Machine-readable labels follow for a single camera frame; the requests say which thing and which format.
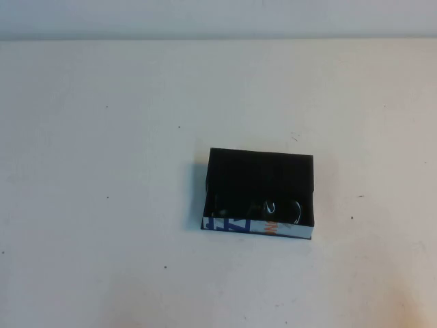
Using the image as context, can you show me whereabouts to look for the black framed glasses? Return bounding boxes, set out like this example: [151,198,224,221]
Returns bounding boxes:
[210,198,305,227]

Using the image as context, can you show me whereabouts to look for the black printed open glasses case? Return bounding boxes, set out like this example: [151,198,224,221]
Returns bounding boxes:
[199,147,315,242]

